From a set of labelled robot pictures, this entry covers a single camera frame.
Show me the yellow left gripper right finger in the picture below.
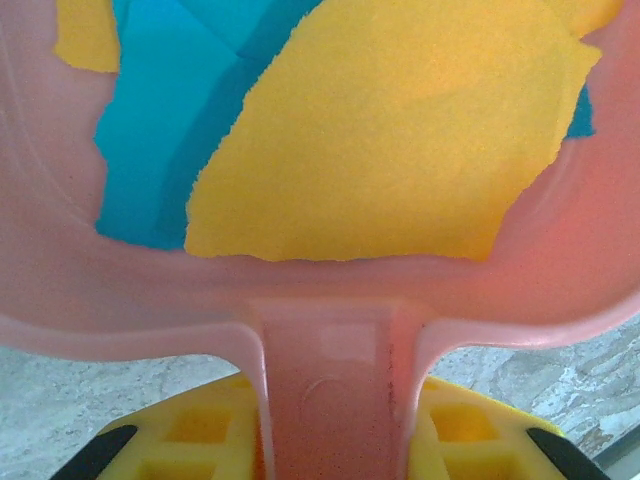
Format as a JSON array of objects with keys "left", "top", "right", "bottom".
[{"left": 407, "top": 375, "right": 611, "bottom": 480}]

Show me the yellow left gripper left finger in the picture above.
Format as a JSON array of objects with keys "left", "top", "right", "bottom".
[{"left": 54, "top": 374, "right": 266, "bottom": 480}]

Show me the pink plastic dustpan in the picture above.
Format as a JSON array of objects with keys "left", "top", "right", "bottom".
[{"left": 0, "top": 0, "right": 640, "bottom": 480}]

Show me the orange paper scrap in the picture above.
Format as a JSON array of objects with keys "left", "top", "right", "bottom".
[
  {"left": 52, "top": 0, "right": 121, "bottom": 74},
  {"left": 183, "top": 0, "right": 604, "bottom": 264}
]

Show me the blue paper scrap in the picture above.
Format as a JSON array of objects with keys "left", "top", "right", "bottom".
[
  {"left": 93, "top": 0, "right": 321, "bottom": 251},
  {"left": 564, "top": 82, "right": 597, "bottom": 144}
]

